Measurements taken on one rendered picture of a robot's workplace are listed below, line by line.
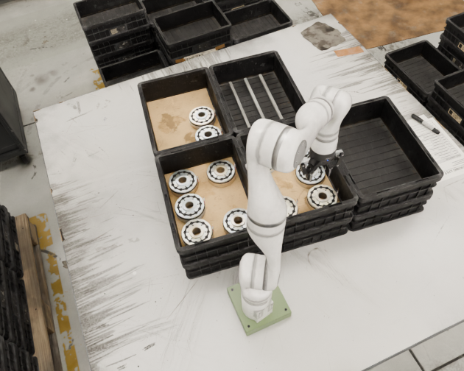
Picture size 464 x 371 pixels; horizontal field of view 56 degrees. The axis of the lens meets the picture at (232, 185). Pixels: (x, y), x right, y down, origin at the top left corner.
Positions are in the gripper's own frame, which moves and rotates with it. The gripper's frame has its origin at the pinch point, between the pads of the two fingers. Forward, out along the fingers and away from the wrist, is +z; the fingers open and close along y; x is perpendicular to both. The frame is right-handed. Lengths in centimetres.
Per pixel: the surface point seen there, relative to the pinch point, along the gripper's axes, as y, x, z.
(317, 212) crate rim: -3.3, -9.0, 7.3
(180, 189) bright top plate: -42.8, 18.5, 14.4
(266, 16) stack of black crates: 40, 172, 63
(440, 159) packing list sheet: 59, 11, 30
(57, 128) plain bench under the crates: -89, 81, 30
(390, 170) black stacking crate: 31.2, 4.7, 17.6
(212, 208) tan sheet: -33.9, 9.0, 17.2
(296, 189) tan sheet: -3.6, 7.4, 17.3
